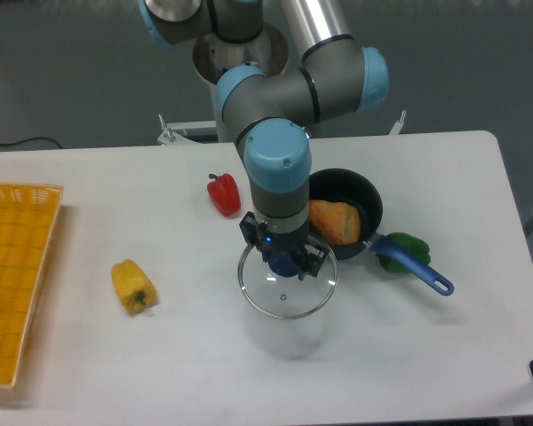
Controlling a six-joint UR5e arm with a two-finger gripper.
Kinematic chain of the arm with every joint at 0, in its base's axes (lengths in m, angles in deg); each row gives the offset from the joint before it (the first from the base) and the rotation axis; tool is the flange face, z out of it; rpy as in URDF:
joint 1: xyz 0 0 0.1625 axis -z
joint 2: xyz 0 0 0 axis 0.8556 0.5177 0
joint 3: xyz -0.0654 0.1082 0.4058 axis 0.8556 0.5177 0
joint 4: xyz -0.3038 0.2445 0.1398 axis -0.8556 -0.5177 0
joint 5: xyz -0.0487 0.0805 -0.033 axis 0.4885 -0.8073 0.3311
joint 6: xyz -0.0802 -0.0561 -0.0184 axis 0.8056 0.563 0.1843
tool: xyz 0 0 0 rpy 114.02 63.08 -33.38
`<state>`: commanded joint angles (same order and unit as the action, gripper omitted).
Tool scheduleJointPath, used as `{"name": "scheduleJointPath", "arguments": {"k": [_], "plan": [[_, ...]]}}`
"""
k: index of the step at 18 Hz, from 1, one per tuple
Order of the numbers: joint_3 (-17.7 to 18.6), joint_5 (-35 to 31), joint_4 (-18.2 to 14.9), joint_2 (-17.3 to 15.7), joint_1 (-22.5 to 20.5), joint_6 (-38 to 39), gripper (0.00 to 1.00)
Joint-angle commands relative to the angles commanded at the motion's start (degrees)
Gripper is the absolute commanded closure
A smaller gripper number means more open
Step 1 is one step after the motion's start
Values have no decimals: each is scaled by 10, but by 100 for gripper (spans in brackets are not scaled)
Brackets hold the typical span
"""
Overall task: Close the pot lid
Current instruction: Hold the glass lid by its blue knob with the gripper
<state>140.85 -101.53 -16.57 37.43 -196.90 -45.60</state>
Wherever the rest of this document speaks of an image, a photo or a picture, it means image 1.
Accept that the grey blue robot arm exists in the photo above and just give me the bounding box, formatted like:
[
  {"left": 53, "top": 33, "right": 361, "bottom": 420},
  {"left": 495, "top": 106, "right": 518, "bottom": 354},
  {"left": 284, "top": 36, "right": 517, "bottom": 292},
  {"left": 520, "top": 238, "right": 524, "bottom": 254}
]
[{"left": 139, "top": 1, "right": 390, "bottom": 277}]

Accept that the yellow bell pepper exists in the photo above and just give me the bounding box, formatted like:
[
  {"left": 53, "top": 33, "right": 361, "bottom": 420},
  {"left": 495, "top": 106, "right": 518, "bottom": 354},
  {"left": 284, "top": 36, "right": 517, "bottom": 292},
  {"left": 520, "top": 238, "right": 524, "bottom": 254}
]
[{"left": 111, "top": 259, "right": 158, "bottom": 315}]

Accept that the black floor cable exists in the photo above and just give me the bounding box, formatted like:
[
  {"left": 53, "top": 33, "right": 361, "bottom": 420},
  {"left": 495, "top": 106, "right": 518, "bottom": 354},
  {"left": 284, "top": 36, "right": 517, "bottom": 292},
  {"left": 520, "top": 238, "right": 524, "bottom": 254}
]
[{"left": 0, "top": 137, "right": 64, "bottom": 150}]

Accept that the yellow woven basket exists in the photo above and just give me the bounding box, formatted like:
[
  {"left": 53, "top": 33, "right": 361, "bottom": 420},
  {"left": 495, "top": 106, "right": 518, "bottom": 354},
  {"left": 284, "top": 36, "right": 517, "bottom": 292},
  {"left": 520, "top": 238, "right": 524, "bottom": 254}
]
[{"left": 0, "top": 182, "right": 64, "bottom": 389}]

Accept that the dark blue saucepan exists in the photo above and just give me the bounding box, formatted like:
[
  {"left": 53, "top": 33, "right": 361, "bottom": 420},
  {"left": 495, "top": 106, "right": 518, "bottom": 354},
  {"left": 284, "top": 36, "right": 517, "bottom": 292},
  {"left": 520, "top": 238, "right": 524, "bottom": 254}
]
[{"left": 309, "top": 169, "right": 454, "bottom": 296}]

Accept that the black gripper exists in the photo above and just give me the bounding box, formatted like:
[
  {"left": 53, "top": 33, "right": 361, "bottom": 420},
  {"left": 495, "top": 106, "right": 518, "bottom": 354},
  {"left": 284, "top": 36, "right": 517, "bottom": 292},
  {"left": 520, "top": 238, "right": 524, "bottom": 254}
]
[{"left": 239, "top": 211, "right": 329, "bottom": 280}]

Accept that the glass pot lid blue knob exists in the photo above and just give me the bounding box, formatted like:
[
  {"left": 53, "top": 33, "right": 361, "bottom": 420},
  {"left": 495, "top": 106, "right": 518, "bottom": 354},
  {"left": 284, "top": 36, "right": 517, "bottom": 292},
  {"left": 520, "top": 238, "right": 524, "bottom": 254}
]
[{"left": 237, "top": 241, "right": 338, "bottom": 320}]

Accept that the golden pastry bread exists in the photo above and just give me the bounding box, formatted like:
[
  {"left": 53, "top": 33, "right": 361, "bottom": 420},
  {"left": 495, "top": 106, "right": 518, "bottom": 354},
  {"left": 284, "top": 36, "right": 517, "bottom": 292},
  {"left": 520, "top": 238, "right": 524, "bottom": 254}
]
[{"left": 309, "top": 200, "right": 362, "bottom": 246}]

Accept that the red bell pepper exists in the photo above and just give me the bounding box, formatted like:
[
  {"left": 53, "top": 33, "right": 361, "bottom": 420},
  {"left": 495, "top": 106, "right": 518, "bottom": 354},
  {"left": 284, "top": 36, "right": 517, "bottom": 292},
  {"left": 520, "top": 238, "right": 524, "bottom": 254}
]
[{"left": 207, "top": 173, "right": 241, "bottom": 217}]

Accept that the green bell pepper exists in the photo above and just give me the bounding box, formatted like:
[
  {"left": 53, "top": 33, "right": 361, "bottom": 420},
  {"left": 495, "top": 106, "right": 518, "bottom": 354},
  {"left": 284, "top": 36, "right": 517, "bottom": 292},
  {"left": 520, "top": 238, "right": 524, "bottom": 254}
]
[{"left": 377, "top": 232, "right": 433, "bottom": 273}]

